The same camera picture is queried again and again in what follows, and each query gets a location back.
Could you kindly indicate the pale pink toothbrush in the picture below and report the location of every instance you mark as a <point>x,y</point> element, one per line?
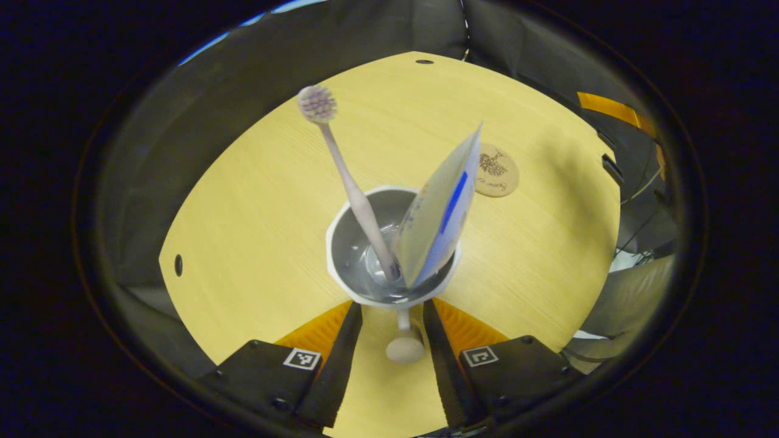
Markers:
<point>356,188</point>

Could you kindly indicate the round wooden coaster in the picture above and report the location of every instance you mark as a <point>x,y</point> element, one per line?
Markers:
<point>499,173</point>

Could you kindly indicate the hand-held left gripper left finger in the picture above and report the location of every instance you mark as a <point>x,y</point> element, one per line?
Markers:
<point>338,371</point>

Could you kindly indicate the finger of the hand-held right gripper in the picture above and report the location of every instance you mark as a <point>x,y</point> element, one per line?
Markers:
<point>661,161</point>
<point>608,106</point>

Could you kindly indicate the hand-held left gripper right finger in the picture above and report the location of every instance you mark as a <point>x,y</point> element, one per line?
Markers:
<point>444,371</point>

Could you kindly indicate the white toothpaste tube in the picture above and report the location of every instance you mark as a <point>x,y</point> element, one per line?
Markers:
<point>432,219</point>

